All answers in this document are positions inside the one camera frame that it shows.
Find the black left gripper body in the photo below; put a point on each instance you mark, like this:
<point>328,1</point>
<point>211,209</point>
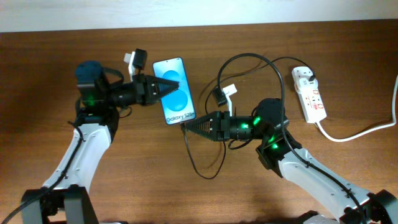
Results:
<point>140,80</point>

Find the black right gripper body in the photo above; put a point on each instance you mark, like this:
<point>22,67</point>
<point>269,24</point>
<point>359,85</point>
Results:
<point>220,126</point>

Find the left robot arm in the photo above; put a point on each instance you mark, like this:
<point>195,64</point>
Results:
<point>94,128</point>

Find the white USB charger adapter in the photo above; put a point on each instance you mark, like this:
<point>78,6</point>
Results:
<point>304,85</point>

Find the white power strip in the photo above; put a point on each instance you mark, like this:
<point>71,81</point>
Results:
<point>311,102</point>

